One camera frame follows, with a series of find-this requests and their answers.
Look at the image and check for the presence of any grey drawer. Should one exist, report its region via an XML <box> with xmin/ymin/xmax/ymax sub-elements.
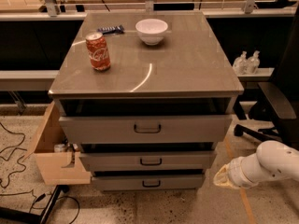
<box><xmin>92</xmin><ymin>169</ymin><xmax>205</xmax><ymax>191</ymax></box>
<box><xmin>79</xmin><ymin>143</ymin><xmax>216</xmax><ymax>172</ymax></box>
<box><xmin>59</xmin><ymin>115</ymin><xmax>232</xmax><ymax>144</ymax></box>

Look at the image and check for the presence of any grey bottom drawer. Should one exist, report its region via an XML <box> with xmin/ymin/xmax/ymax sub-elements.
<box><xmin>92</xmin><ymin>169</ymin><xmax>205</xmax><ymax>191</ymax></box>

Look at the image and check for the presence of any grey drawer cabinet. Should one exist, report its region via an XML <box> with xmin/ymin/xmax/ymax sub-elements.
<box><xmin>48</xmin><ymin>10</ymin><xmax>245</xmax><ymax>192</ymax></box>

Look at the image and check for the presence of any blue snack bar wrapper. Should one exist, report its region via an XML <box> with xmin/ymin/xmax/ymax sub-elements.
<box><xmin>97</xmin><ymin>25</ymin><xmax>124</xmax><ymax>35</ymax></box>

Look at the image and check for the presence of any black office chair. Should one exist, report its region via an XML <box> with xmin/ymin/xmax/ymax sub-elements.
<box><xmin>234</xmin><ymin>7</ymin><xmax>299</xmax><ymax>149</ymax></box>

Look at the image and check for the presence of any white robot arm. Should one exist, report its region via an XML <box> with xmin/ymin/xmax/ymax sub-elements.
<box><xmin>213</xmin><ymin>140</ymin><xmax>299</xmax><ymax>189</ymax></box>

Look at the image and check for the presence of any grey top drawer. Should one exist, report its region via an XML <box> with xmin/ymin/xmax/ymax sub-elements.
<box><xmin>59</xmin><ymin>115</ymin><xmax>232</xmax><ymax>144</ymax></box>

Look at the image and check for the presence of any black floor cable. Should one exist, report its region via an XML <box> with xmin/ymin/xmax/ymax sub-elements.
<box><xmin>0</xmin><ymin>121</ymin><xmax>29</xmax><ymax>190</ymax></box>

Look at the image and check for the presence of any cardboard box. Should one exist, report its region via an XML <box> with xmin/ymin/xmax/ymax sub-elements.
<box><xmin>24</xmin><ymin>103</ymin><xmax>91</xmax><ymax>185</ymax></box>

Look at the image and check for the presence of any white ceramic bowl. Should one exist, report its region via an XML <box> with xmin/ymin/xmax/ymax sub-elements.
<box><xmin>135</xmin><ymin>19</ymin><xmax>168</xmax><ymax>46</ymax></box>

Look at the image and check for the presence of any right clear pump bottle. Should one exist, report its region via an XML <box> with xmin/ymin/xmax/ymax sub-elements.
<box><xmin>246</xmin><ymin>50</ymin><xmax>260</xmax><ymax>74</ymax></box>

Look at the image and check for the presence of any black metal stand base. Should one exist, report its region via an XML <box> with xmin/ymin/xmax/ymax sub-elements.
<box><xmin>0</xmin><ymin>184</ymin><xmax>70</xmax><ymax>224</ymax></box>

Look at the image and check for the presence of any red cola can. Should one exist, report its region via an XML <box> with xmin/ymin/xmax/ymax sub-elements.
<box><xmin>85</xmin><ymin>32</ymin><xmax>111</xmax><ymax>71</ymax></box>

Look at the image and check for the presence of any small can in box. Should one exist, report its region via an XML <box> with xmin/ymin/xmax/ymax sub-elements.
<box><xmin>54</xmin><ymin>144</ymin><xmax>66</xmax><ymax>153</ymax></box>

